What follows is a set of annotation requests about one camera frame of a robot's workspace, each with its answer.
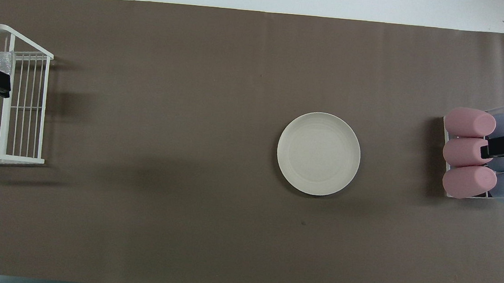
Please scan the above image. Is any cream round plate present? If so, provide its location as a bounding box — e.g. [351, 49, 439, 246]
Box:
[274, 109, 364, 199]

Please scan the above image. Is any pink plastic cup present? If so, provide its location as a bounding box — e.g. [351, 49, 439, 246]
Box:
[443, 106, 498, 139]
[441, 163, 499, 202]
[442, 135, 492, 170]

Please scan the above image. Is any brown paper table mat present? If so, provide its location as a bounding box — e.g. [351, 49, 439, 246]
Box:
[0, 0, 504, 283]

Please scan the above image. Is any white wire dish rack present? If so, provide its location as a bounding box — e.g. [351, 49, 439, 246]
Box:
[0, 24, 56, 169]

